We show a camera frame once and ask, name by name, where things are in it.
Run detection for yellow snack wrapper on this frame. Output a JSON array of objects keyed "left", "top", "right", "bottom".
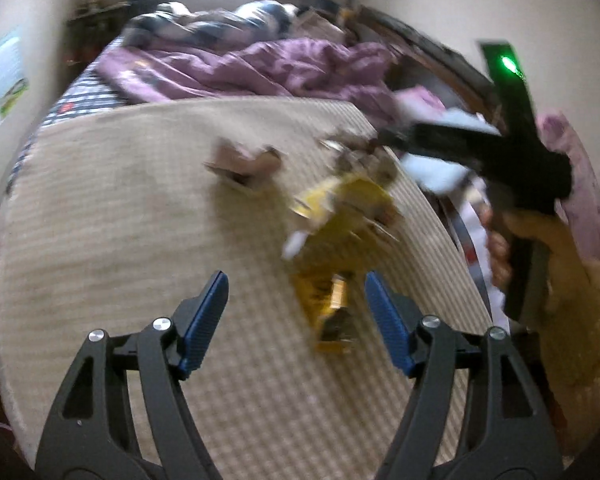
[{"left": 282, "top": 172, "right": 402, "bottom": 354}]

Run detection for person right hand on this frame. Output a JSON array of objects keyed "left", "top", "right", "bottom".
[{"left": 480, "top": 208, "right": 588, "bottom": 309}]

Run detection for crumpled brown paper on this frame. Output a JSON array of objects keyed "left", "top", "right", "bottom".
[{"left": 317, "top": 129, "right": 398, "bottom": 188}]

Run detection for wooden headboard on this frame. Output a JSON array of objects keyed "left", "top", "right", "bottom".
[{"left": 350, "top": 6, "right": 503, "bottom": 127}]

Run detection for purple quilt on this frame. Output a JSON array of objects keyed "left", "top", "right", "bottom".
[{"left": 95, "top": 38, "right": 399, "bottom": 126}]

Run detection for beige checkered mat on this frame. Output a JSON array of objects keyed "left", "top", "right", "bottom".
[{"left": 0, "top": 96, "right": 496, "bottom": 480}]

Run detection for blue plaid bed sheet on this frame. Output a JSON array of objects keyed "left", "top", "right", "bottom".
[{"left": 5, "top": 37, "right": 134, "bottom": 195}]

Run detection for dark corner side table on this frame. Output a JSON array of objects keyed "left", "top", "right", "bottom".
[{"left": 65, "top": 1, "right": 131, "bottom": 66}]

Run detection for right green wall poster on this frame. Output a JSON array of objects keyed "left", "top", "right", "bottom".
[{"left": 0, "top": 30, "right": 29, "bottom": 119}]

